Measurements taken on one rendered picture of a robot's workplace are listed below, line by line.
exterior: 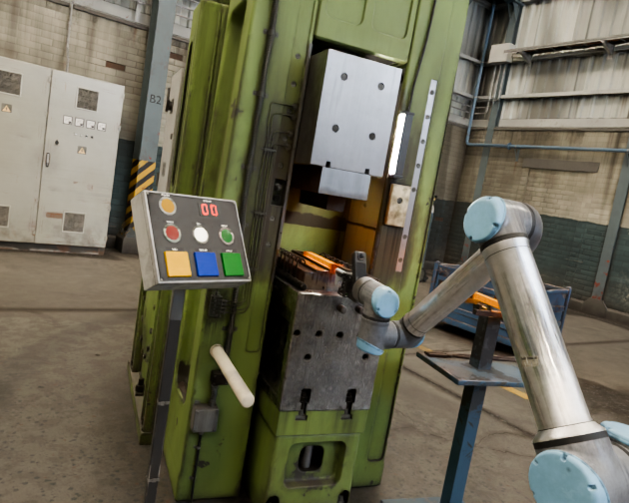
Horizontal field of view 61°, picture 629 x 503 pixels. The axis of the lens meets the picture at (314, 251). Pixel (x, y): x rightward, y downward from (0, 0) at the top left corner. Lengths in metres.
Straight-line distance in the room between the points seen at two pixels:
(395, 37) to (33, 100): 5.24
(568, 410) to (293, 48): 1.48
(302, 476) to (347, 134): 1.32
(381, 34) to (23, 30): 5.90
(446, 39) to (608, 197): 7.57
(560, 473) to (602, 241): 8.56
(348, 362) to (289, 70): 1.10
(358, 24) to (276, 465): 1.68
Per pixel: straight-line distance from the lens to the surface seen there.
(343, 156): 1.97
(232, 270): 1.69
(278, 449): 2.12
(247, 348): 2.13
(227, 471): 2.33
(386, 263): 2.27
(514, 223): 1.37
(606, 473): 1.27
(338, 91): 1.97
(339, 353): 2.04
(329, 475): 2.33
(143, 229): 1.61
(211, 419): 2.14
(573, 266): 9.90
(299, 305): 1.92
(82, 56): 7.71
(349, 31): 2.17
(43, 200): 6.97
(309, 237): 2.46
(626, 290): 9.51
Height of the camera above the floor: 1.29
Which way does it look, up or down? 7 degrees down
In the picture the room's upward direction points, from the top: 10 degrees clockwise
